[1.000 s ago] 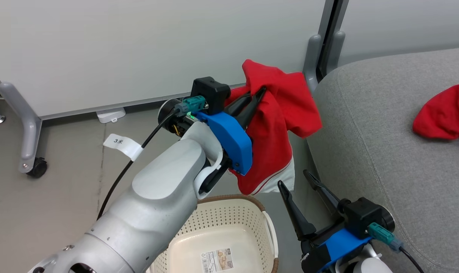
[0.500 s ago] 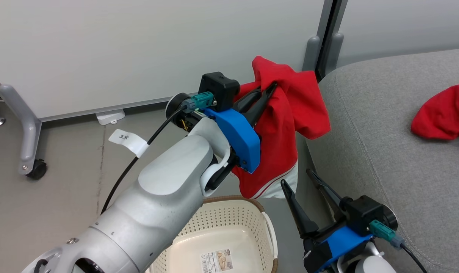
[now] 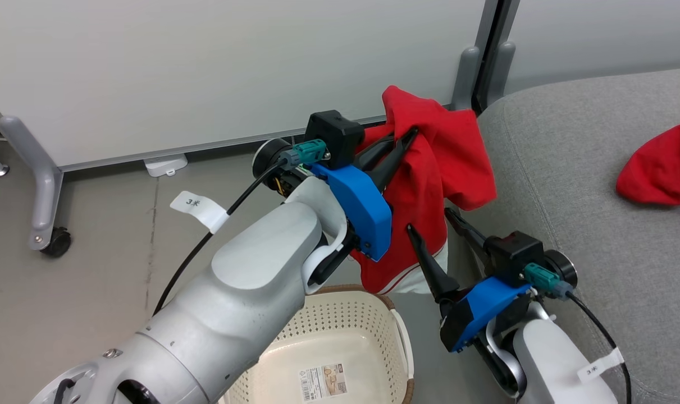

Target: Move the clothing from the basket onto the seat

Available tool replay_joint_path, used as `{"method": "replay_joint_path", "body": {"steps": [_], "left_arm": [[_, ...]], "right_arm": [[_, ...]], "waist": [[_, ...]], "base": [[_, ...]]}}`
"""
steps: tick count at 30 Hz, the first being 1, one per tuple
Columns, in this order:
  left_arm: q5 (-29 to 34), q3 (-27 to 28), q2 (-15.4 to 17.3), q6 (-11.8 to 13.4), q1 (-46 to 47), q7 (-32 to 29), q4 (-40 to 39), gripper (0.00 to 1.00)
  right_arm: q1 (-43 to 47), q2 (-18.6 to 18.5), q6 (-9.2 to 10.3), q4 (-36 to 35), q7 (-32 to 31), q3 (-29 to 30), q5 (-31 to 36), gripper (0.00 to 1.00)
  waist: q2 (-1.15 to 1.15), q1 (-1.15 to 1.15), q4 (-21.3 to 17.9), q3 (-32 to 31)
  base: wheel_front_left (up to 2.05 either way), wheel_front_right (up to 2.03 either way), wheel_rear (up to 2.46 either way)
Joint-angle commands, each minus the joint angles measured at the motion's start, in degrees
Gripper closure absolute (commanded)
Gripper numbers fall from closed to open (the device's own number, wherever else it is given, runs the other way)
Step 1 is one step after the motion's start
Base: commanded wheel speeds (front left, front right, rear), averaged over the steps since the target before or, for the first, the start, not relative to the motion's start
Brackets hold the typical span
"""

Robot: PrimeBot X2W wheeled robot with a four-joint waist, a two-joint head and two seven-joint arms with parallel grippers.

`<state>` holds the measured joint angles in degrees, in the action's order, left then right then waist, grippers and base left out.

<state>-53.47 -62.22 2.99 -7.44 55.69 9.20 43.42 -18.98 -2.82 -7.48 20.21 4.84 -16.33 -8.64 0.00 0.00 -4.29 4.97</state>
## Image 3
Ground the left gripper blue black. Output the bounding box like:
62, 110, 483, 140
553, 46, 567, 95
309, 127, 419, 263

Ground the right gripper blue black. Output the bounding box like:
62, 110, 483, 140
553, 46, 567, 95
406, 208, 535, 354

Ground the red garment with white trim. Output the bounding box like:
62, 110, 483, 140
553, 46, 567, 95
348, 85, 498, 296

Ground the plain red garment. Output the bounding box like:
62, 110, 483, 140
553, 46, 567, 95
616, 121, 680, 206

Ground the grey fabric sofa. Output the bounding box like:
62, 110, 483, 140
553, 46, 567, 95
468, 67, 680, 404

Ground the beige plastic laundry basket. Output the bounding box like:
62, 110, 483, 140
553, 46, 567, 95
218, 284, 415, 404

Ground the paper label sticker in basket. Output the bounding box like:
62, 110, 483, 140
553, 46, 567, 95
299, 362, 349, 403

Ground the wide white partition board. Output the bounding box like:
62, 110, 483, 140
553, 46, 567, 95
0, 0, 501, 251

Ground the white floor outlet box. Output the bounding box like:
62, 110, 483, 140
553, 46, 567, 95
143, 153, 189, 178

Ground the narrow white partition board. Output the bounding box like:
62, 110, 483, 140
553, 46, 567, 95
473, 0, 680, 113

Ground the black caster wheel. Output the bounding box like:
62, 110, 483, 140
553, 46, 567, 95
40, 227, 72, 259

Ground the white tag right arm cable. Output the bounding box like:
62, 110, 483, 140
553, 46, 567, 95
576, 347, 626, 384

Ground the white tag arm cable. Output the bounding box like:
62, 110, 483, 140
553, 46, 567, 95
576, 347, 626, 384
170, 191, 230, 235

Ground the white tag left arm cable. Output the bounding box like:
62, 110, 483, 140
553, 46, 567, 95
170, 191, 230, 235

